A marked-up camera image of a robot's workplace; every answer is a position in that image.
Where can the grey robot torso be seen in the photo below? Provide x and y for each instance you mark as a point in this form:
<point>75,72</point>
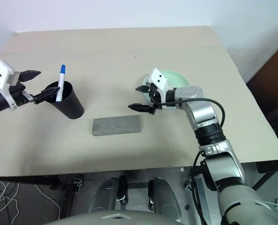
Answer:
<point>117,218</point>

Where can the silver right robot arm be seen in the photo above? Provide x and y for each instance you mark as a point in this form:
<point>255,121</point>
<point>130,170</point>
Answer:
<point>200,110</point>

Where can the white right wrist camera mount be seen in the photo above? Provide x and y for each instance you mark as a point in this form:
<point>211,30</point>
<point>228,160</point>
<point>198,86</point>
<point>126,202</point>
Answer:
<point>159,77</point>

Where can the mint green plate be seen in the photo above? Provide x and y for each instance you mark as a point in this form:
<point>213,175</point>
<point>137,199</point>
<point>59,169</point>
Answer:
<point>176,78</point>

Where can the black cup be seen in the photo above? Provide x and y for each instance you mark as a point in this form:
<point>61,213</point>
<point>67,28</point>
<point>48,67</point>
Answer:
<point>72,105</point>

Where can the black table frame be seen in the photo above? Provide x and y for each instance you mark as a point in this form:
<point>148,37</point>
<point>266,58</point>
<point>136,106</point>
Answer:
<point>68,199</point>

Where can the brown wooden cabinet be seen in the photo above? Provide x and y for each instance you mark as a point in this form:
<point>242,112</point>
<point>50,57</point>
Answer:
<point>274,77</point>

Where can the grey glasses case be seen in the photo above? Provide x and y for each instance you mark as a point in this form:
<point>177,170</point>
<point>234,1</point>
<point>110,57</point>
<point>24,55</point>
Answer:
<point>117,125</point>

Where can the grey robot right leg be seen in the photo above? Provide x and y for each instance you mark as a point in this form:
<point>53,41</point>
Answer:
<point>167,199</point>

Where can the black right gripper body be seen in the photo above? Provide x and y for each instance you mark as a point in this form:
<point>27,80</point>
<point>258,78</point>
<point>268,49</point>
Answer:
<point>154,93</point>

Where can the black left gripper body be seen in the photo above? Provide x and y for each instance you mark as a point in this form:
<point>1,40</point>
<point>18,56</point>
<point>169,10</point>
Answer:
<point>18,92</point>

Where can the white marker with blue cap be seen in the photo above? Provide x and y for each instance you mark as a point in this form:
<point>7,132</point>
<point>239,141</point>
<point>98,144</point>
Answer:
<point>61,80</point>

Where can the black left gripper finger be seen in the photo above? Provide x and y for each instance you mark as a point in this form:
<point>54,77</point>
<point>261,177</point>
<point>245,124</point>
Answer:
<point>46,93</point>
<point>29,75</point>

